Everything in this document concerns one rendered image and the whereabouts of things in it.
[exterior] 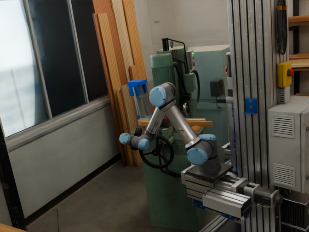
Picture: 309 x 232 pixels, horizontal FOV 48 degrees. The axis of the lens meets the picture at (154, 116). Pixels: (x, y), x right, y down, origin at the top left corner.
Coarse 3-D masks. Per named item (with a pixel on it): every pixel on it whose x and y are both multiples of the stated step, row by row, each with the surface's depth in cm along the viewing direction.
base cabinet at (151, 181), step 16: (176, 160) 286; (144, 176) 302; (160, 176) 296; (160, 192) 301; (176, 192) 295; (160, 208) 306; (176, 208) 300; (192, 208) 294; (160, 224) 312; (176, 224) 305; (192, 224) 299
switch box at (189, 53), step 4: (184, 52) 301; (188, 52) 300; (184, 56) 302; (188, 56) 301; (192, 56) 303; (188, 60) 302; (192, 60) 303; (188, 64) 303; (192, 64) 303; (188, 68) 304; (192, 68) 304
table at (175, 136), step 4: (144, 128) 299; (204, 128) 285; (132, 132) 293; (144, 132) 289; (172, 132) 281; (176, 132) 280; (196, 132) 274; (200, 132) 274; (204, 132) 285; (172, 136) 280; (176, 136) 280; (172, 140) 276
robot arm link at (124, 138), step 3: (120, 135) 233; (123, 135) 232; (126, 135) 231; (129, 135) 233; (132, 135) 235; (120, 138) 233; (123, 138) 232; (126, 138) 231; (129, 138) 232; (120, 141) 232; (123, 141) 231; (126, 141) 231; (129, 141) 232; (123, 144) 234; (126, 144) 234; (129, 144) 233
